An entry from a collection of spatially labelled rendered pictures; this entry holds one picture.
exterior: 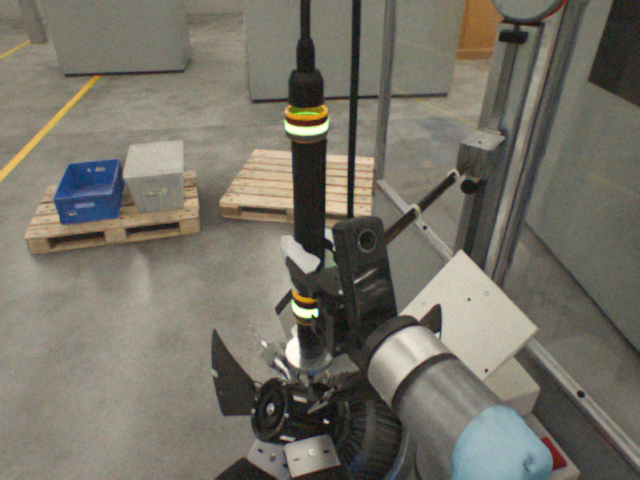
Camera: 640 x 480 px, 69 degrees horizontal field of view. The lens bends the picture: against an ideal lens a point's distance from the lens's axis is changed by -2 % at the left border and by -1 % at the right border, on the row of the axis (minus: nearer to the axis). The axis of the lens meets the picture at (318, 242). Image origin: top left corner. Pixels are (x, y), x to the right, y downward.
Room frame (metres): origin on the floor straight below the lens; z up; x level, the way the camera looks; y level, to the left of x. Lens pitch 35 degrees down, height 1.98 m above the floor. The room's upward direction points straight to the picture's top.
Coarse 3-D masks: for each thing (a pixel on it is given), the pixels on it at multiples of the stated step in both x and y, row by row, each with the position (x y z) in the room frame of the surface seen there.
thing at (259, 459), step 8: (256, 440) 0.53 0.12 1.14; (256, 448) 0.52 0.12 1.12; (264, 448) 0.52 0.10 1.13; (272, 448) 0.52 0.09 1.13; (280, 448) 0.52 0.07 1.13; (248, 456) 0.51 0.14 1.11; (256, 456) 0.51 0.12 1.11; (264, 456) 0.51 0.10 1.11; (280, 456) 0.51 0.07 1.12; (256, 464) 0.50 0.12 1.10; (264, 464) 0.50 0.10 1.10; (272, 464) 0.50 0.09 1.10; (280, 464) 0.50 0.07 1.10; (272, 472) 0.49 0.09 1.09; (280, 472) 0.49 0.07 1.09; (288, 472) 0.49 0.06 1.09
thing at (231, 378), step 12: (216, 336) 0.80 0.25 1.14; (216, 348) 0.79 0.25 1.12; (216, 360) 0.78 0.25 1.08; (228, 360) 0.73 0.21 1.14; (228, 372) 0.72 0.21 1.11; (240, 372) 0.69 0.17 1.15; (216, 384) 0.76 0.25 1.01; (228, 384) 0.72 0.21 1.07; (240, 384) 0.68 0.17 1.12; (252, 384) 0.65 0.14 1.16; (228, 396) 0.72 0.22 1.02; (240, 396) 0.69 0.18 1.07; (252, 396) 0.65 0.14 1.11; (228, 408) 0.72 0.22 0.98; (240, 408) 0.69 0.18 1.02
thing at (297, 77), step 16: (304, 48) 0.46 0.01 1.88; (304, 64) 0.46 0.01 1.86; (288, 80) 0.47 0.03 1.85; (304, 80) 0.45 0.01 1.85; (320, 80) 0.46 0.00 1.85; (288, 96) 0.46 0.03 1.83; (304, 96) 0.45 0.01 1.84; (320, 96) 0.46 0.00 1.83; (304, 336) 0.45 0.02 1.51; (304, 352) 0.45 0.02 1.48
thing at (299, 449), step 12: (288, 444) 0.49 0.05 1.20; (300, 444) 0.49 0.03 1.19; (312, 444) 0.49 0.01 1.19; (324, 444) 0.49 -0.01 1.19; (288, 456) 0.46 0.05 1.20; (300, 456) 0.47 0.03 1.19; (324, 456) 0.47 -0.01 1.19; (336, 456) 0.47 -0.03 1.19; (300, 468) 0.44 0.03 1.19; (312, 468) 0.45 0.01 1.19
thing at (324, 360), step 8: (288, 344) 0.48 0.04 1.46; (296, 344) 0.48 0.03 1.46; (288, 352) 0.46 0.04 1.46; (296, 352) 0.46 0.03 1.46; (320, 352) 0.46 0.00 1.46; (328, 352) 0.46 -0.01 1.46; (288, 360) 0.45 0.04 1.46; (296, 360) 0.45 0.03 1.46; (304, 360) 0.45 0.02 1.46; (312, 360) 0.45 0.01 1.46; (320, 360) 0.45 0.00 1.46; (328, 360) 0.45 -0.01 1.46; (296, 368) 0.44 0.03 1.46; (304, 368) 0.44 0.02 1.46; (312, 368) 0.44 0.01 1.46; (320, 368) 0.44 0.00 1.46; (328, 368) 0.44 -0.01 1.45
